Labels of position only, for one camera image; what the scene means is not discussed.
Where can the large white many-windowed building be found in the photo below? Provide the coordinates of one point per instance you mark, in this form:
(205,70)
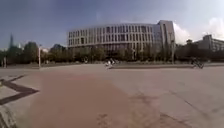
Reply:
(126,35)

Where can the grey concrete paved plaza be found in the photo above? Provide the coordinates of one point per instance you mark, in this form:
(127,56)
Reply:
(133,90)

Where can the pale lamp pole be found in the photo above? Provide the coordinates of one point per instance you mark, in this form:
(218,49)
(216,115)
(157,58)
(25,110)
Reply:
(39,56)

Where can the row of trees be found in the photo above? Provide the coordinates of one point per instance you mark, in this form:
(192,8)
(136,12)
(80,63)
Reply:
(30,53)

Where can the low grey building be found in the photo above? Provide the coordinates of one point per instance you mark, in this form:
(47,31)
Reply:
(210,43)

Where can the distant slim tower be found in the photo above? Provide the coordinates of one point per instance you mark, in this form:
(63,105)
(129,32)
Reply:
(11,40)

